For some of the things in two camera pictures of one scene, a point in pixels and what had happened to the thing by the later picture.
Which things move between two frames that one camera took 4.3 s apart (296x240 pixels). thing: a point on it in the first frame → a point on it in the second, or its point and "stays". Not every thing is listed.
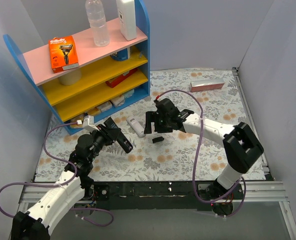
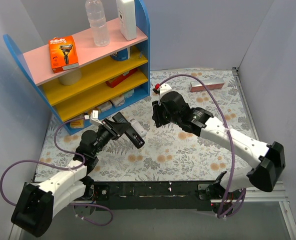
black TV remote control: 123,141 → 129,131
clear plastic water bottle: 96,14 stays
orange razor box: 63,54 stays
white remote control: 136,127 stays
